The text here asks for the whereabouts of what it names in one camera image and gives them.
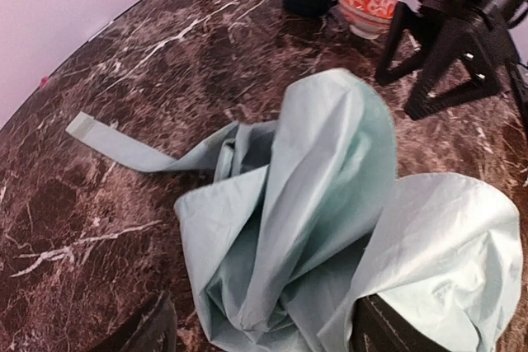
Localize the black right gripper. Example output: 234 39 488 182
375 0 520 120

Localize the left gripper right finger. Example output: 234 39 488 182
348 290 502 352

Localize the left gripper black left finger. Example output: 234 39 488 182
91 291 177 351

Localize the black and mint umbrella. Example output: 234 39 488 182
67 68 523 351

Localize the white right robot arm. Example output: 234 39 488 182
375 0 527 121

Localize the orange patterned ceramic bowl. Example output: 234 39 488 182
338 0 398 40

